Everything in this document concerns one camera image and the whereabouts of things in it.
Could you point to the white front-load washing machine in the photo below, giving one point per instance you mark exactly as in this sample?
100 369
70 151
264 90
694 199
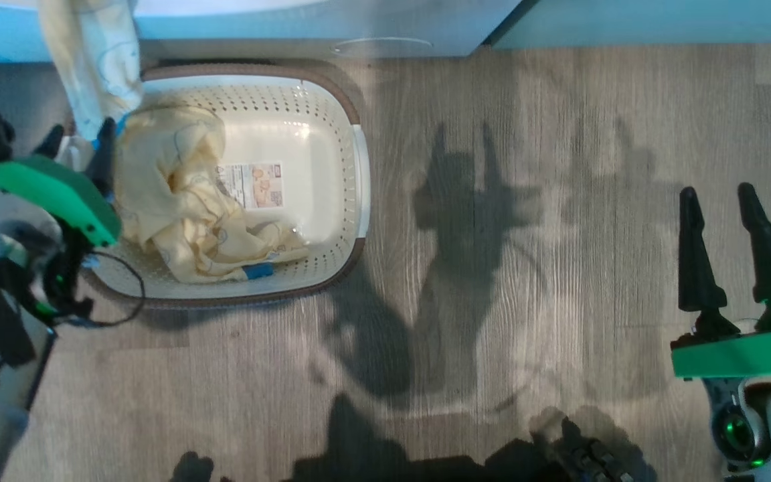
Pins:
258 30

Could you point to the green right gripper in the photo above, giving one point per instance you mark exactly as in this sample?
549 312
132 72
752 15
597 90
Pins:
740 351

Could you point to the white product label sticker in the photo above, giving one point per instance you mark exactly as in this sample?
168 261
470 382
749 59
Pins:
251 184

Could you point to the yellow garment with blue tag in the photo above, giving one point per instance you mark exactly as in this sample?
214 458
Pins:
178 214

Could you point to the pale yellow printed garment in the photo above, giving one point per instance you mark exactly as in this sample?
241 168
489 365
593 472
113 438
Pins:
91 53

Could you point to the pale green cabinet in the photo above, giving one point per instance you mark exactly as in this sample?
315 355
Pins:
660 20

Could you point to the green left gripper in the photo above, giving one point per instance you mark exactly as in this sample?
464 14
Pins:
44 181

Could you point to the round white filter cover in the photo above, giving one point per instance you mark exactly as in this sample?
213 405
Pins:
382 47

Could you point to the cream perforated laundry basket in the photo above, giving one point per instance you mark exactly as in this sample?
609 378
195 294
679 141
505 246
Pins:
318 174

